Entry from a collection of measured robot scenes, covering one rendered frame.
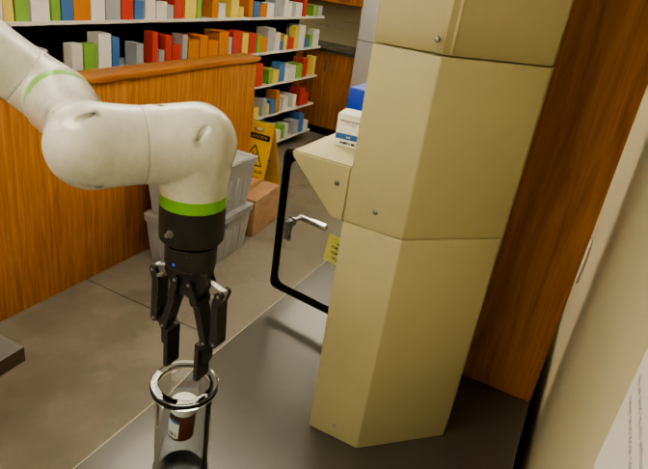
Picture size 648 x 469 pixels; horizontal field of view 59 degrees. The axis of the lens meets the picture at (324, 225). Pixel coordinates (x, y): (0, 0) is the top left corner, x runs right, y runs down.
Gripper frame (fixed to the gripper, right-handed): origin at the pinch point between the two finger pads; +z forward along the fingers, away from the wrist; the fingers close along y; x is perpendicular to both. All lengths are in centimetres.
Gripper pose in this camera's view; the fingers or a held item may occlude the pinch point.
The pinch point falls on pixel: (186, 352)
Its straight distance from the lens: 94.8
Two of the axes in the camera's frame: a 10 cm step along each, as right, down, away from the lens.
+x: -4.5, 3.2, -8.3
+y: -8.8, -3.0, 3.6
